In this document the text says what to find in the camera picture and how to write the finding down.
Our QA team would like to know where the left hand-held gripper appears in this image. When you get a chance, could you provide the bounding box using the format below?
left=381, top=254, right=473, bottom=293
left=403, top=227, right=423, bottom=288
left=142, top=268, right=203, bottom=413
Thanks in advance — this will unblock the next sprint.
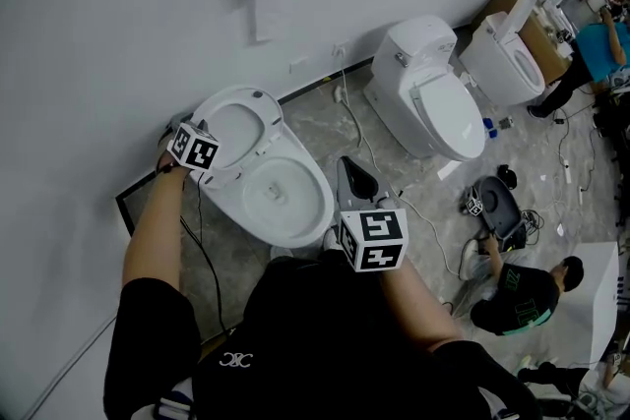
left=165, top=113, right=221, bottom=173

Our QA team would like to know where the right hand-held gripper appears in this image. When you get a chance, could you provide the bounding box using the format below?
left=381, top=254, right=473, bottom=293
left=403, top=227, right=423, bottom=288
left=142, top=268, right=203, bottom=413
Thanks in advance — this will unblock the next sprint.
left=336, top=155, right=410, bottom=273

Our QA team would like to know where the white toilet bowl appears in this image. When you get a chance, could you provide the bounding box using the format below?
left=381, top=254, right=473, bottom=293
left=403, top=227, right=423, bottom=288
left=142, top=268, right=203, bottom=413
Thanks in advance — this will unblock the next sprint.
left=200, top=132, right=337, bottom=251

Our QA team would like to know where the white toilet seat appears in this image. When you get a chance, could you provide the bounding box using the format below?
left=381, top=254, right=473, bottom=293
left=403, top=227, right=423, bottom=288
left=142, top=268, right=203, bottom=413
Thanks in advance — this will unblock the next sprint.
left=195, top=92, right=280, bottom=186

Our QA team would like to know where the person's left forearm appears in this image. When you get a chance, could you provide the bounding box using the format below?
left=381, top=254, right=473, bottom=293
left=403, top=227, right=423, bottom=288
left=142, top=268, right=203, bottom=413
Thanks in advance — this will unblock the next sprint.
left=121, top=167, right=199, bottom=292

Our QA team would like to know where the person's right forearm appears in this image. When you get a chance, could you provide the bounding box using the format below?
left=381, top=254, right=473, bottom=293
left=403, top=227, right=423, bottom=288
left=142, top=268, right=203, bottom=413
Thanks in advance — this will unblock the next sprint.
left=377, top=255, right=465, bottom=356

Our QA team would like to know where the white toilet with closed lid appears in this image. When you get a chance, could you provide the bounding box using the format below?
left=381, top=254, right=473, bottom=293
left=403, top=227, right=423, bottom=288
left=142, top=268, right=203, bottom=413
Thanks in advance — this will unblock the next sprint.
left=363, top=14, right=489, bottom=163

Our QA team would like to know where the dark toilet seat cover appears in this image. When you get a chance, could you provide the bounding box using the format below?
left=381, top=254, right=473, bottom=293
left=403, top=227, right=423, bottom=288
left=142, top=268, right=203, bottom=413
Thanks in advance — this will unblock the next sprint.
left=474, top=175, right=527, bottom=241

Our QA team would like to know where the white toilet with open lid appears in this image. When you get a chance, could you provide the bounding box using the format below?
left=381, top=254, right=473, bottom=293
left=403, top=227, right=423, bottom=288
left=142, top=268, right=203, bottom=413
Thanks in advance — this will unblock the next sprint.
left=457, top=0, right=547, bottom=109

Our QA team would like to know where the person's left hand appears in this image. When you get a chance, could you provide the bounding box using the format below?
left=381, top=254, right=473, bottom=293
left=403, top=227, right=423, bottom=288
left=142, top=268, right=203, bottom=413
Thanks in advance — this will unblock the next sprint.
left=157, top=137, right=179, bottom=168

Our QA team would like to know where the white paper sheet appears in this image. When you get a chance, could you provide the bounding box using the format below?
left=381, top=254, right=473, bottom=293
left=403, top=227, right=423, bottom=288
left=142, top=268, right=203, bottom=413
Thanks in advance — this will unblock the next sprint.
left=436, top=158, right=465, bottom=182

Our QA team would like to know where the idle hand-held gripper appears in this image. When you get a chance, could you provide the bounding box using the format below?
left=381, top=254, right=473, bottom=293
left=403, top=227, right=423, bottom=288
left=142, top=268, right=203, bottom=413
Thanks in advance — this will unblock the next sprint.
left=464, top=193, right=487, bottom=217

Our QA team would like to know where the white hanging tissue paper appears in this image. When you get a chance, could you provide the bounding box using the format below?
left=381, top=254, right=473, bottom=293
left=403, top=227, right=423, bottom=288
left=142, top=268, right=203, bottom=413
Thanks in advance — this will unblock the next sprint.
left=244, top=0, right=283, bottom=46

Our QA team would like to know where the black round cap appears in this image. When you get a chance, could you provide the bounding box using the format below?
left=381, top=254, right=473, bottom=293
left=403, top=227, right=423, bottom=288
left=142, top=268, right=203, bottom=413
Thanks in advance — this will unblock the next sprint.
left=496, top=163, right=518, bottom=189

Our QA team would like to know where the person's black clothing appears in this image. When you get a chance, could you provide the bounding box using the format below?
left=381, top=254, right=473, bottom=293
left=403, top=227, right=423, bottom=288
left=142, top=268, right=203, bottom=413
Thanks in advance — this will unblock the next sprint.
left=102, top=254, right=542, bottom=420

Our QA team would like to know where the brown cardboard box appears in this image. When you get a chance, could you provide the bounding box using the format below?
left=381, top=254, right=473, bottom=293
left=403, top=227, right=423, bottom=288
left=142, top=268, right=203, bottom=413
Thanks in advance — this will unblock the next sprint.
left=471, top=0, right=575, bottom=86

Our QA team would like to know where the white cabinet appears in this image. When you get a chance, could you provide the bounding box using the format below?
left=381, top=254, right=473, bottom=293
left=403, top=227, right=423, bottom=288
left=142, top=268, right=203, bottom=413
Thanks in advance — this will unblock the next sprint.
left=564, top=240, right=622, bottom=371

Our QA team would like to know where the black wrist strap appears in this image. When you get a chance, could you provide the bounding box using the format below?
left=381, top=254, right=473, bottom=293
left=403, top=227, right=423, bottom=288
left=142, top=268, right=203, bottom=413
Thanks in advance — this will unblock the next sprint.
left=155, top=160, right=187, bottom=177

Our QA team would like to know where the white power cable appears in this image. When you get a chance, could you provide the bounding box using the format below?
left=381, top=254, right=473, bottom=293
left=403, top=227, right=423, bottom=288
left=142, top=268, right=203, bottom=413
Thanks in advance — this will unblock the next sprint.
left=338, top=53, right=460, bottom=277

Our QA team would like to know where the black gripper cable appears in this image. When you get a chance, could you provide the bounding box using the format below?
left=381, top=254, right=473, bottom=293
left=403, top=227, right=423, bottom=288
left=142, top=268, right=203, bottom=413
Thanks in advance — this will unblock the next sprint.
left=178, top=170, right=233, bottom=336

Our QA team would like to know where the black floor cable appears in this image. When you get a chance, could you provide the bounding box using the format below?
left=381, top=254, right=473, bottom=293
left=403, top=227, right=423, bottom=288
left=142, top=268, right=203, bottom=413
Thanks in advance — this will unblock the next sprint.
left=549, top=106, right=598, bottom=194

